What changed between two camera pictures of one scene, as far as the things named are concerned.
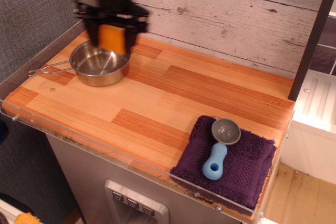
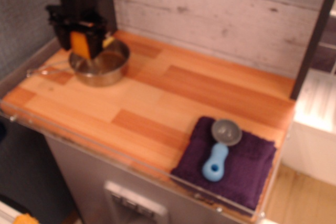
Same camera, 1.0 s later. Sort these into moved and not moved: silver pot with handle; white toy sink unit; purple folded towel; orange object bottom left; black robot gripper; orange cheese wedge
Moved: black robot gripper; orange cheese wedge
Not moved: silver pot with handle; orange object bottom left; white toy sink unit; purple folded towel
